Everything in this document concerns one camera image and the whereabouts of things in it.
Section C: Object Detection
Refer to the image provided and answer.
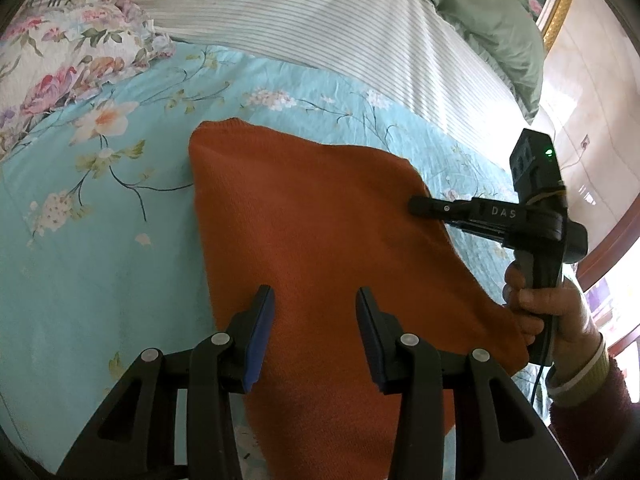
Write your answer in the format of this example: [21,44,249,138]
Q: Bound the green pillow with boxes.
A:
[390,0,546,121]

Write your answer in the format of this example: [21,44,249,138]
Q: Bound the person's right forearm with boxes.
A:
[545,332,636,480]

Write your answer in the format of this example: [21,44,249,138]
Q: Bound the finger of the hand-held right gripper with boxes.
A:
[409,196,476,222]
[440,219,517,250]

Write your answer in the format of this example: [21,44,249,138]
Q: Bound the black cable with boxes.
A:
[530,362,548,406]

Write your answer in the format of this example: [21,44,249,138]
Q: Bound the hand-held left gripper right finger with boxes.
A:
[355,287,576,480]

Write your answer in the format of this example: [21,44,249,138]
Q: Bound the orange knit sweater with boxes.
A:
[187,117,531,480]

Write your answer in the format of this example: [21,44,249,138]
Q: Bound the person's right hand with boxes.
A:
[502,262,601,356]

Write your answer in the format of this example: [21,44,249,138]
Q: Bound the light blue floral bedsheet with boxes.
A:
[0,42,551,476]

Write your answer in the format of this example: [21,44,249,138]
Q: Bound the white striped duvet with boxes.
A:
[122,0,538,126]

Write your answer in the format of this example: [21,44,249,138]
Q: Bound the brown wooden frame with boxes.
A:
[575,205,640,291]

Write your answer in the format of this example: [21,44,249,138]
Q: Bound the floral pillow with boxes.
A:
[0,0,176,161]

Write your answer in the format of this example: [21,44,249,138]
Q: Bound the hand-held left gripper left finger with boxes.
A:
[57,284,277,480]

